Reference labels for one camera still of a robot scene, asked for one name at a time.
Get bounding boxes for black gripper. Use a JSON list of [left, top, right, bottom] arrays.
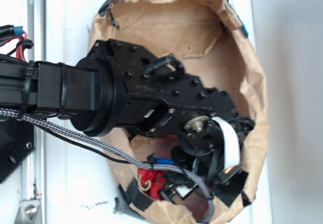
[[161, 115, 255, 204]]

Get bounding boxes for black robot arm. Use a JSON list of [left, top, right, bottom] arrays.
[[1, 39, 255, 200]]

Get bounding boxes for red cloth pouch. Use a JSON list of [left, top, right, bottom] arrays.
[[138, 169, 167, 200]]

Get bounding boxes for brown paper bag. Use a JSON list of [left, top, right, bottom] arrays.
[[88, 0, 268, 223]]

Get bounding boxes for white ribbon cable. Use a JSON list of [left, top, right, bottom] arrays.
[[211, 116, 240, 167]]

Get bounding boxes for aluminium extrusion rail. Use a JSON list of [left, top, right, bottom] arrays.
[[22, 0, 46, 223]]

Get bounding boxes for silver corner bracket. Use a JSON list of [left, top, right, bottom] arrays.
[[14, 199, 43, 224]]

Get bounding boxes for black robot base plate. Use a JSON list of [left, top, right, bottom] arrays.
[[1, 119, 35, 183]]

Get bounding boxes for grey braided cable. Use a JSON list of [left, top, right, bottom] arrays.
[[0, 107, 215, 223]]

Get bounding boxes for red and black wires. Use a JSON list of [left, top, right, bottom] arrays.
[[0, 25, 34, 60]]

